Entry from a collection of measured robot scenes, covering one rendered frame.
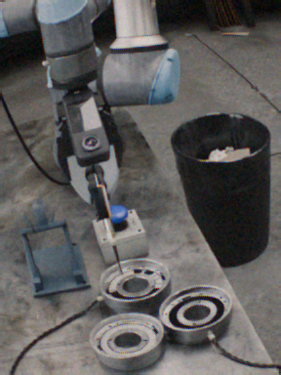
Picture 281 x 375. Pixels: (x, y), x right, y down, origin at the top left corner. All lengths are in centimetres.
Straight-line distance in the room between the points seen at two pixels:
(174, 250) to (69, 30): 43
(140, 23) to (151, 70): 11
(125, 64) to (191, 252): 39
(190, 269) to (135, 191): 26
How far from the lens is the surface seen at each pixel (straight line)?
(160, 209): 127
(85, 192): 107
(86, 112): 98
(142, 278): 107
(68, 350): 101
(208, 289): 102
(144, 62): 132
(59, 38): 96
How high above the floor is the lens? 149
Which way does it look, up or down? 31 degrees down
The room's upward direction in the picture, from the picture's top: 11 degrees counter-clockwise
